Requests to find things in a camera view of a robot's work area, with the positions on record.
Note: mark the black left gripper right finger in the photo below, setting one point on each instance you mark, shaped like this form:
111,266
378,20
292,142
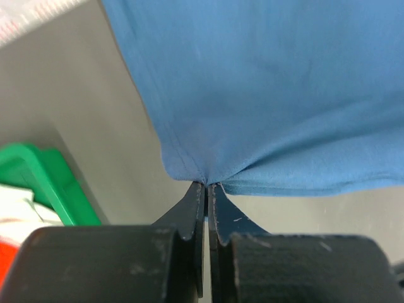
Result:
225,219

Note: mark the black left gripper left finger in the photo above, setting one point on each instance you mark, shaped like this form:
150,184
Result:
186,256

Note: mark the blue t-shirt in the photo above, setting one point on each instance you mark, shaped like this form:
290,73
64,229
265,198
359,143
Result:
270,98

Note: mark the green plastic crate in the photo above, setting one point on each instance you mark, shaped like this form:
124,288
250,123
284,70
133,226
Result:
47,174

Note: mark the white cloth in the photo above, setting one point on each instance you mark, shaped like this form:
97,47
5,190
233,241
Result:
21,215

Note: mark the orange t-shirt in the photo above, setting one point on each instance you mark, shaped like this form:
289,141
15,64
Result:
7,254

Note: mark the white slotted storage basket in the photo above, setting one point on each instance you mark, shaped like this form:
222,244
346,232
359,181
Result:
20,17

